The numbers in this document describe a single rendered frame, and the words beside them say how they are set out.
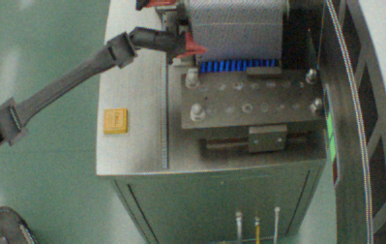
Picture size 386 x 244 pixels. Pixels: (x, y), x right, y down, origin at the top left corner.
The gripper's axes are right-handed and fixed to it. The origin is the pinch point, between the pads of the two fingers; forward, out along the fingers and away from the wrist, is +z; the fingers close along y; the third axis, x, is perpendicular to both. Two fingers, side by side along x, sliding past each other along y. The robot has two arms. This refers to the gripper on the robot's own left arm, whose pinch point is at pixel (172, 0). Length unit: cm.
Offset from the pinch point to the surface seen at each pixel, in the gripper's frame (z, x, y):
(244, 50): 23.5, -2.5, 7.1
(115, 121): 3.2, -36.2, 17.0
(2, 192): -11, -162, 1
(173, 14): 5.2, -7.8, -2.6
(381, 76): 5, 55, 54
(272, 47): 28.9, 3.3, 7.3
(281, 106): 33.2, -1.7, 21.9
